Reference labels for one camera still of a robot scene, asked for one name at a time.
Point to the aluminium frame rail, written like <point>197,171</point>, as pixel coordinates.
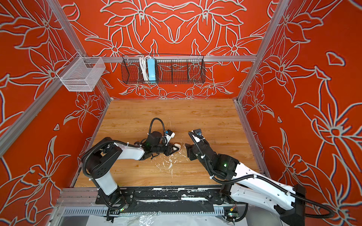
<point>256,61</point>

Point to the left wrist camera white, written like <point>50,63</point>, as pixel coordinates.
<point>168,135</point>

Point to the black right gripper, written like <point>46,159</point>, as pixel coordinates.
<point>191,149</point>

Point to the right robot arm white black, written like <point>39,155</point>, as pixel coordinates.
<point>244,185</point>

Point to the small circuit board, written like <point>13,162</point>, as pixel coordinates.
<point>231,214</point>

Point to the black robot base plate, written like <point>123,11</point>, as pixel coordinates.
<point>176,198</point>

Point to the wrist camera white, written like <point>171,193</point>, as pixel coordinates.
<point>198,133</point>
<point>168,135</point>

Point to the white wire mesh basket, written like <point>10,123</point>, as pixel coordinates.
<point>81,74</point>

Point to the grey slotted cable duct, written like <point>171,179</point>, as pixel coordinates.
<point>102,211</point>

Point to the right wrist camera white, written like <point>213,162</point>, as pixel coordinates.
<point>198,133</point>

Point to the light blue box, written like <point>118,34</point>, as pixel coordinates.
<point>151,70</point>

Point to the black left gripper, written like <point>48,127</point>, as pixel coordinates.
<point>169,148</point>

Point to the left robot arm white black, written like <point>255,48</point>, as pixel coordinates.
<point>97,162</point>

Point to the black wire wall basket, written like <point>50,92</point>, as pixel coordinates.
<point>170,69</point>

